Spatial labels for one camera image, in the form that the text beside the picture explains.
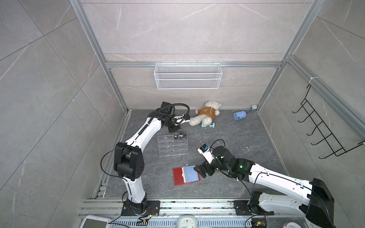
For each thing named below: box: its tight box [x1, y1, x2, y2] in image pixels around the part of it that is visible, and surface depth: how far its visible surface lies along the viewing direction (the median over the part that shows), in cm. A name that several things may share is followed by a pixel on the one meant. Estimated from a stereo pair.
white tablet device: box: [79, 215, 113, 228], surface depth 67 cm
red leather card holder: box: [172, 164, 201, 186], surface depth 85 cm
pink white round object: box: [282, 221, 303, 228], surface depth 68 cm
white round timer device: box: [176, 214, 198, 228], surface depth 69 cm
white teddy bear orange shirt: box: [188, 100, 222, 127], surface depth 109 cm
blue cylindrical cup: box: [232, 110, 248, 121], surface depth 113 cm
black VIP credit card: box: [174, 134, 183, 140], surface depth 95 cm
